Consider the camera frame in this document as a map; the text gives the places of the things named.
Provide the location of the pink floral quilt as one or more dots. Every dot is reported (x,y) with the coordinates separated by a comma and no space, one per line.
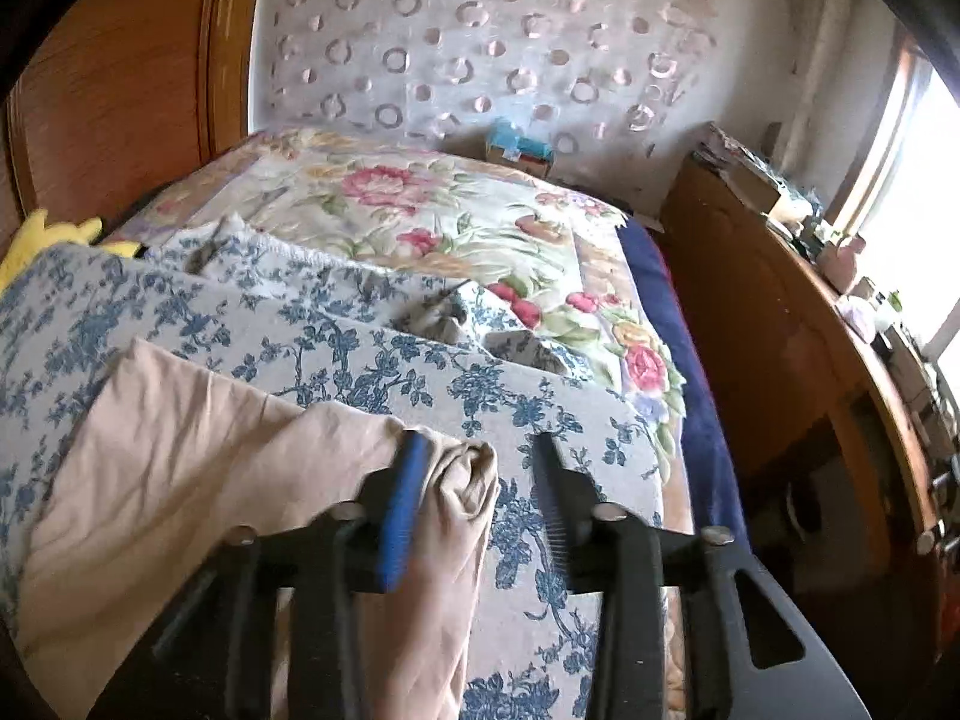
(420,195)

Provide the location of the blue floral blanket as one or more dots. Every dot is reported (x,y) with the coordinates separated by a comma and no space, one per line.
(337,345)

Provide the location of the teal box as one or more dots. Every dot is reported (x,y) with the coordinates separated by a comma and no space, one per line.
(519,144)

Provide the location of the dark blue blanket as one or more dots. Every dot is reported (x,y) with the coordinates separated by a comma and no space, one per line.
(697,360)

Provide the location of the pink figurine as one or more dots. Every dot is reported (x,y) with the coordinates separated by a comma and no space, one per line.
(841,262)

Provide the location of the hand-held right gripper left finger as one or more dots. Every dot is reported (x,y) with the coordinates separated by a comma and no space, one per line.
(405,510)

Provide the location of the white curtain with circles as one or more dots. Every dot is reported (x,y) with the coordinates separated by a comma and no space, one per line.
(487,30)

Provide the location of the wooden desk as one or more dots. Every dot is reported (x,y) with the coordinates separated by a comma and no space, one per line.
(765,315)

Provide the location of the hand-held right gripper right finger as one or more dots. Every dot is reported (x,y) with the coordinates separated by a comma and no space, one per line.
(559,510)

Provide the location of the yellow plush toy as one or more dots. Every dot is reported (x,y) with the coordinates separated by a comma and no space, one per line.
(30,247)

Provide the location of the beige t-shirt yellow print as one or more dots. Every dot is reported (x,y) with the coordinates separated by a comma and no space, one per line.
(187,450)

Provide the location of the wooden headboard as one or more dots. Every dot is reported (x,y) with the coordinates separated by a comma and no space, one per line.
(112,75)

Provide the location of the window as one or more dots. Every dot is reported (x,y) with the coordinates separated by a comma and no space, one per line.
(926,187)

